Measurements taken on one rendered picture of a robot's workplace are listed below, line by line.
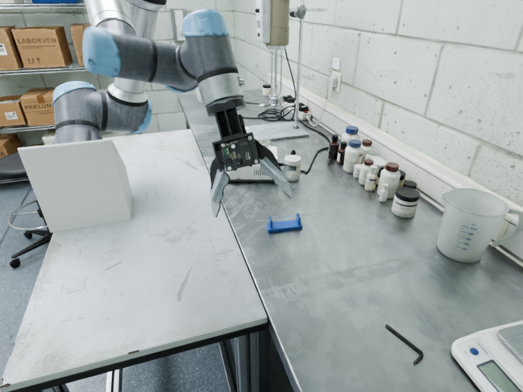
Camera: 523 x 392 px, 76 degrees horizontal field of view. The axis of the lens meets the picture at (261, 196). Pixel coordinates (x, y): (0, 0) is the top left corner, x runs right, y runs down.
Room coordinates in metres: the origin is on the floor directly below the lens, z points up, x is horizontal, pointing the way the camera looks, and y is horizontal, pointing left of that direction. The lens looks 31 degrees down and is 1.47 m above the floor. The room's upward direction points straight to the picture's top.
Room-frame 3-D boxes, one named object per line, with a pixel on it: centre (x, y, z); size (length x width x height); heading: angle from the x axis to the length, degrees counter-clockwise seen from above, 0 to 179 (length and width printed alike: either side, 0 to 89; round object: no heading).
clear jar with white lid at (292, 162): (1.08, -0.11, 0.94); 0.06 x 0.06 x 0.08
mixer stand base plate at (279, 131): (1.56, -0.06, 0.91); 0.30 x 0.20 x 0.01; 108
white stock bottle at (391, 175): (0.97, -0.42, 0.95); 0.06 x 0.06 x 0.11
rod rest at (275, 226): (0.78, -0.06, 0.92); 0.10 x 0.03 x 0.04; 101
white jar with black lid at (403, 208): (0.86, -0.43, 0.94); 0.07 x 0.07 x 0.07
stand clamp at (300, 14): (1.64, -0.15, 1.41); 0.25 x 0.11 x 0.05; 108
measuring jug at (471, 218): (0.68, -0.53, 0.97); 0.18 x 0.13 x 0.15; 68
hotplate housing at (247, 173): (1.11, 0.03, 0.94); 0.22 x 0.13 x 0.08; 89
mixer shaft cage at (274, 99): (1.57, -0.06, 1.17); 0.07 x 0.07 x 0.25
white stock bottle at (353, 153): (1.15, -0.34, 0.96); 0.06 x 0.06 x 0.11
